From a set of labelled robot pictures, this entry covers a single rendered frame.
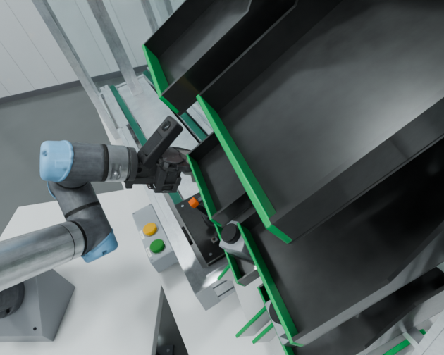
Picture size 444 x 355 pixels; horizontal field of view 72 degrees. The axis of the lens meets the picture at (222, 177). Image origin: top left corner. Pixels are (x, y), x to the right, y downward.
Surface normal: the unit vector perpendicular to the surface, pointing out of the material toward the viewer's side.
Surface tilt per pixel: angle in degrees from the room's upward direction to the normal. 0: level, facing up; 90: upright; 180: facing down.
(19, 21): 90
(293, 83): 25
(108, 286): 0
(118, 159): 57
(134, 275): 0
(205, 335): 0
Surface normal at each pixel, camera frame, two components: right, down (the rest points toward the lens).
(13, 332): -0.20, 0.01
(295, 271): -0.59, -0.47
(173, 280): -0.22, -0.69
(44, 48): 0.00, 0.71
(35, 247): 0.75, -0.50
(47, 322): 0.97, -0.11
